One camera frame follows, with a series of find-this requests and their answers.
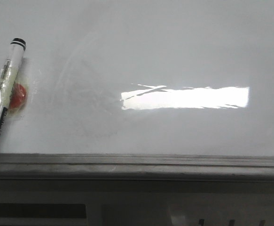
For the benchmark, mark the grey base unit under whiteboard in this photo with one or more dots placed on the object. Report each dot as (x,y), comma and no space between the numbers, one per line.
(135,203)

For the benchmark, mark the white whiteboard with aluminium frame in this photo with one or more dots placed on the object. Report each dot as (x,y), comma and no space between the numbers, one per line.
(171,89)

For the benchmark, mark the red round magnet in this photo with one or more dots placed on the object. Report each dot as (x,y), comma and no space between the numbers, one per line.
(18,98)

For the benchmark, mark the white whiteboard marker black cap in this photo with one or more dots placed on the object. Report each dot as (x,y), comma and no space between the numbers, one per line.
(9,74)

